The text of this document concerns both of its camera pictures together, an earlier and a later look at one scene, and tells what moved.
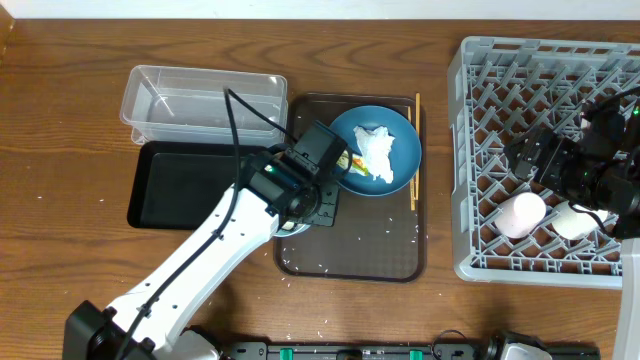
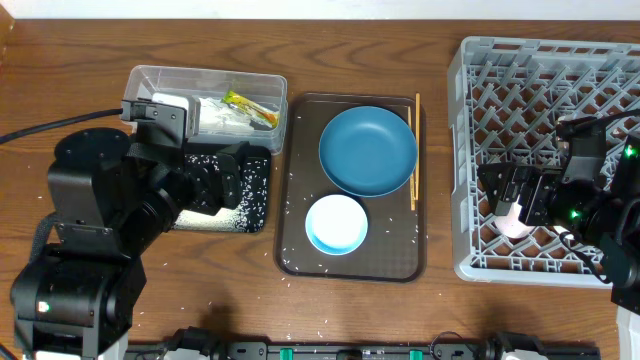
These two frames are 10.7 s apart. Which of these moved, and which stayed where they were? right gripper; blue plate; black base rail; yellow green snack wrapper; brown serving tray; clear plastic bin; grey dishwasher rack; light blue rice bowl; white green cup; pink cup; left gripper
Moved: light blue rice bowl; yellow green snack wrapper; left gripper; white green cup; right gripper
Stayed: black base rail; clear plastic bin; grey dishwasher rack; pink cup; brown serving tray; blue plate
